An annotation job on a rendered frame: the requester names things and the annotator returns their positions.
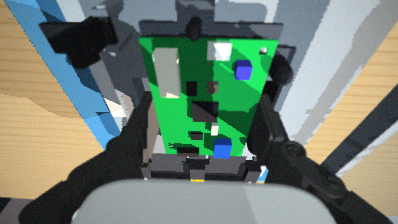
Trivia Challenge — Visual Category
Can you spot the green circuit board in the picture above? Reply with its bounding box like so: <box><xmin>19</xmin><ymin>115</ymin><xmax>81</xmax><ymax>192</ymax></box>
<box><xmin>139</xmin><ymin>37</ymin><xmax>278</xmax><ymax>158</ymax></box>

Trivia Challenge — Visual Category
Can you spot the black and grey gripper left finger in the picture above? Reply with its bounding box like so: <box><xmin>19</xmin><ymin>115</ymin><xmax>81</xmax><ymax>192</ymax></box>
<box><xmin>18</xmin><ymin>91</ymin><xmax>160</xmax><ymax>224</ymax></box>

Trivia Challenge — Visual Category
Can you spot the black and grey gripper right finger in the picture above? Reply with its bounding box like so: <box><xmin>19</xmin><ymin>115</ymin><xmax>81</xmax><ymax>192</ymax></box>
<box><xmin>250</xmin><ymin>94</ymin><xmax>393</xmax><ymax>224</ymax></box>

